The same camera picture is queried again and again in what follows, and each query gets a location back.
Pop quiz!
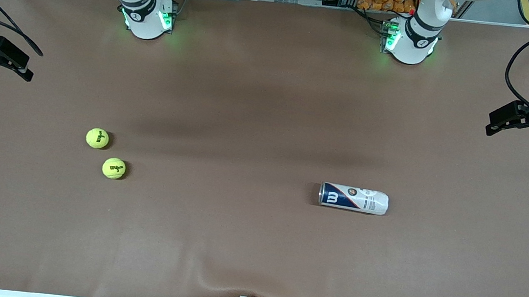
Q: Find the yellow-green tennis ball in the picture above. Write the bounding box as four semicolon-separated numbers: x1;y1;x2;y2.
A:
85;127;110;150
101;157;127;181

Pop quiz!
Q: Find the blue white tennis ball can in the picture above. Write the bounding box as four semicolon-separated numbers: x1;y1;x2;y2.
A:
318;182;391;216

